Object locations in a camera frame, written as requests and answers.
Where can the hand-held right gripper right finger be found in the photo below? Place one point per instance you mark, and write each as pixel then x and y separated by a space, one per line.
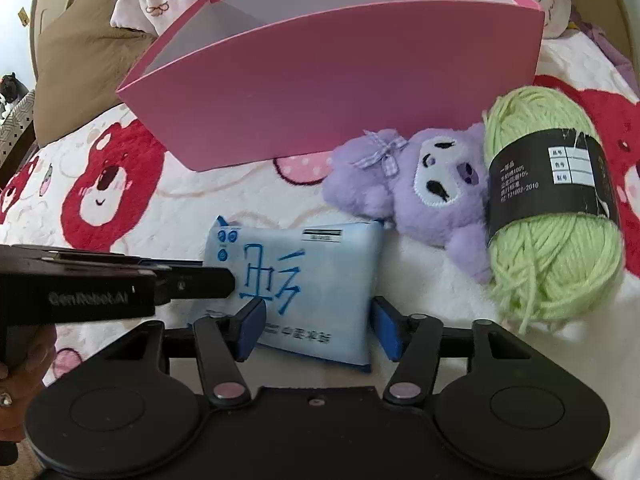
pixel 386 330

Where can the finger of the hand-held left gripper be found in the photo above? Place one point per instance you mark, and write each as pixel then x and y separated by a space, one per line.
pixel 200 282

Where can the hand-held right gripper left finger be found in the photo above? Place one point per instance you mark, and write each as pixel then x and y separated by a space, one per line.
pixel 250 327

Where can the light blue tissue packet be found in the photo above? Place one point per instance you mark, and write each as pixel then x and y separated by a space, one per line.
pixel 325 280

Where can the purple plush toy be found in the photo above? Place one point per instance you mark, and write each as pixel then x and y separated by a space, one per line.
pixel 430 185

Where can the green yarn ball black label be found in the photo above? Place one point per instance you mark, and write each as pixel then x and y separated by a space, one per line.
pixel 550 260

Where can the pink cardboard box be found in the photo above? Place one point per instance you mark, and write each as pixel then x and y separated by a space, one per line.
pixel 325 90

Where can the person's left hand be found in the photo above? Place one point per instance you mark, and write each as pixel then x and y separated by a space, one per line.
pixel 30 375

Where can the dark cat figure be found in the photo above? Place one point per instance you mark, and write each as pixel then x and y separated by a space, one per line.
pixel 12 90

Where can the brown pillow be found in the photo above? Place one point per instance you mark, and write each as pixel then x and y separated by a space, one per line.
pixel 90 50

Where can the purple frilled cloth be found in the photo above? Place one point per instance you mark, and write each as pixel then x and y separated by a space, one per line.
pixel 615 45

